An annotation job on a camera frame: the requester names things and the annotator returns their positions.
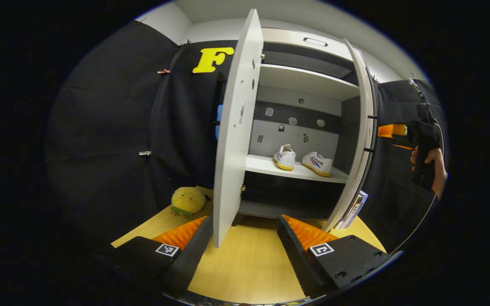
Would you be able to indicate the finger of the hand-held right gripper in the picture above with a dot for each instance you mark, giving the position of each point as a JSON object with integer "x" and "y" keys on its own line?
{"x": 391, "y": 130}
{"x": 402, "y": 147}

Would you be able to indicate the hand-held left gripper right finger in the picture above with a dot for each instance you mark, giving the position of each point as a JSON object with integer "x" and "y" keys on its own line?
{"x": 298, "y": 259}

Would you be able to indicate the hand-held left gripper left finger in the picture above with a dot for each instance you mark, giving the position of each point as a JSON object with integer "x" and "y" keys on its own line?
{"x": 192, "y": 259}

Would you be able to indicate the white shoe cabinet door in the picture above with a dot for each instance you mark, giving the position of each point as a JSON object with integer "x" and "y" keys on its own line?
{"x": 234, "y": 170}
{"x": 360, "y": 170}

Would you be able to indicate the white canvas shoe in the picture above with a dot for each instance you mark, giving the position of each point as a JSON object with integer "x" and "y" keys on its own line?
{"x": 285, "y": 158}
{"x": 318, "y": 163}

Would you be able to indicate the white shoe cabinet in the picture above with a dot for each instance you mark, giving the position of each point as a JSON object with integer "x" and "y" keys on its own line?
{"x": 304, "y": 78}

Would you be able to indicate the white cabinet drawer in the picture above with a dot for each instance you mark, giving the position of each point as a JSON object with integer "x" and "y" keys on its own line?
{"x": 309, "y": 42}

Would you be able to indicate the yellow plush toy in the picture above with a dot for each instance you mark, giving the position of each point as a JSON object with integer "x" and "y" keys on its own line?
{"x": 189, "y": 200}

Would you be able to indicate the white book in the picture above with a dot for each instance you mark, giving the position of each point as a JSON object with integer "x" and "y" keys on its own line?
{"x": 355, "y": 206}

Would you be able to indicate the silver clip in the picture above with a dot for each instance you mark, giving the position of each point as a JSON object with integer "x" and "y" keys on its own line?
{"x": 145, "y": 153}

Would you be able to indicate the black backdrop cloth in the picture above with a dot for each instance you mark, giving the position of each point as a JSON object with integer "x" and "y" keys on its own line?
{"x": 100, "y": 148}

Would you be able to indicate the red clip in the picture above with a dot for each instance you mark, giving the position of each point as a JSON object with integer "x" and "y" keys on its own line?
{"x": 163, "y": 71}

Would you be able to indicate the black binder clip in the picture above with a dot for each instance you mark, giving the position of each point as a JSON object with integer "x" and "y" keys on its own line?
{"x": 185, "y": 43}

